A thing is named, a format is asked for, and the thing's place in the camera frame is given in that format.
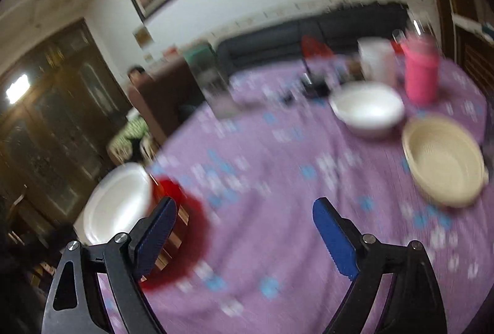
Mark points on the small yellow wall poster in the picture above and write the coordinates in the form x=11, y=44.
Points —
x=142, y=37

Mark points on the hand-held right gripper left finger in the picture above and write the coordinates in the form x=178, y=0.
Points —
x=154, y=237

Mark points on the white bowl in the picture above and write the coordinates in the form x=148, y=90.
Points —
x=115, y=202
x=366, y=108

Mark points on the dark grey sofa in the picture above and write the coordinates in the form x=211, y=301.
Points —
x=270, y=40

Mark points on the beige woven basket bowl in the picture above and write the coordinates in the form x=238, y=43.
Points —
x=444, y=160

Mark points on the brown sofa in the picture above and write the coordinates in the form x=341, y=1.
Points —
x=162, y=102

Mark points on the pink cup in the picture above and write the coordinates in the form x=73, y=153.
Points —
x=420, y=71

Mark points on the purple floral tablecloth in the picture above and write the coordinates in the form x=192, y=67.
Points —
x=270, y=202

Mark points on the red glass plate gold print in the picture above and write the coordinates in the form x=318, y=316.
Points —
x=193, y=226

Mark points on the tall clear plastic container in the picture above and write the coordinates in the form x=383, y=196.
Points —
x=214, y=83

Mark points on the wooden glass-door cabinet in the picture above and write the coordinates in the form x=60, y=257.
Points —
x=50, y=118

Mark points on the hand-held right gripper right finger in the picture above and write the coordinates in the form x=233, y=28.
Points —
x=334, y=237

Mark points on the green checked cloth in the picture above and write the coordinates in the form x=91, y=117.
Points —
x=129, y=137

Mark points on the red cushion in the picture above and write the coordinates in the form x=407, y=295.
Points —
x=314, y=46

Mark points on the white cup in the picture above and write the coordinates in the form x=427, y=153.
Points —
x=376, y=60

